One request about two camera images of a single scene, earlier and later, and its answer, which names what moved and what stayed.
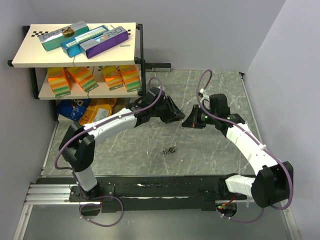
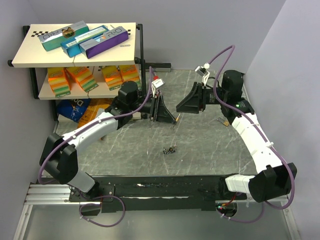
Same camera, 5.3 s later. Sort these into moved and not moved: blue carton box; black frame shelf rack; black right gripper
Moved: black right gripper
Not moved: black frame shelf rack; blue carton box
